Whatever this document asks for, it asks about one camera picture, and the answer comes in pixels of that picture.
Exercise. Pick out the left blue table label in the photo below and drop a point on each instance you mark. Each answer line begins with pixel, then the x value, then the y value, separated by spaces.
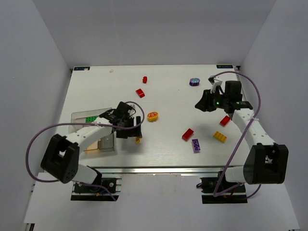
pixel 81 68

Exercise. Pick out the small red lego piece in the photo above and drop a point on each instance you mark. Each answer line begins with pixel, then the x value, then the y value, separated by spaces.
pixel 144 79

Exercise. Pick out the red two-by-two lego brick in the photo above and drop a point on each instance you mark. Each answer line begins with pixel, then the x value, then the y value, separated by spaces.
pixel 187 135

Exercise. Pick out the red sloped lego brick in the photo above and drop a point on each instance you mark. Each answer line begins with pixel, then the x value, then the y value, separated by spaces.
pixel 140 93

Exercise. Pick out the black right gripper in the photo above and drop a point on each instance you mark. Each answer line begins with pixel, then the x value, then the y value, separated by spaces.
pixel 211 101

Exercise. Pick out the right blue table label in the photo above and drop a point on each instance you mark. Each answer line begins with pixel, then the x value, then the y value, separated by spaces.
pixel 224 66

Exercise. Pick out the dark grey clear container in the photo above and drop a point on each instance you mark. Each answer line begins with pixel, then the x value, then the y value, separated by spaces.
pixel 106 144

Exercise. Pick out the purple round lego piece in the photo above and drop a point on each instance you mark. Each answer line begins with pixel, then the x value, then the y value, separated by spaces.
pixel 194 82

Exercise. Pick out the clear smoky long container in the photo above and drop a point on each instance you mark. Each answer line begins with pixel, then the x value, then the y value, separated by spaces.
pixel 86 116

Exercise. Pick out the yellow arch lego piece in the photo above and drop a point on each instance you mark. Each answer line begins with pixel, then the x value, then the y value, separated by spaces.
pixel 137 140

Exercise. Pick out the green two-by-four lego plate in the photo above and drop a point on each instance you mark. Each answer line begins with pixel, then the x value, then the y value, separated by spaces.
pixel 90 119

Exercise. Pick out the amber clear container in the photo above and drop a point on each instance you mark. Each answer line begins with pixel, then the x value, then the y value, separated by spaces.
pixel 92 149

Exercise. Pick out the yellow two-by-three lego brick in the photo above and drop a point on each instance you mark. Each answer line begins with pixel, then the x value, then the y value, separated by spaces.
pixel 220 137

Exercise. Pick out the purple lego brick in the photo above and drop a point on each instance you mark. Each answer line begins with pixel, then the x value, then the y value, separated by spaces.
pixel 196 146

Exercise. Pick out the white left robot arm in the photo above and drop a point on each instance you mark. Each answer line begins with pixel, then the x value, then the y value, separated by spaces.
pixel 61 158

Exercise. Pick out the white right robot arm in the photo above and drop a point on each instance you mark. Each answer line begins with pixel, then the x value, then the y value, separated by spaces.
pixel 267 160

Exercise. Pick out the aluminium table front rail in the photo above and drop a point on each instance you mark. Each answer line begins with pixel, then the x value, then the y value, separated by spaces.
pixel 158 170

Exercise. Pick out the yellow round decorated lego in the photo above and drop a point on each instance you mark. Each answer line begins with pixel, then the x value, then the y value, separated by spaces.
pixel 152 116

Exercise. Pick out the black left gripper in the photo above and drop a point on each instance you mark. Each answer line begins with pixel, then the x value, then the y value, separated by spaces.
pixel 133 130

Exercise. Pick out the blue table label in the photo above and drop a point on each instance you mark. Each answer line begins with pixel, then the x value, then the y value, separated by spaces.
pixel 224 66
pixel 81 68

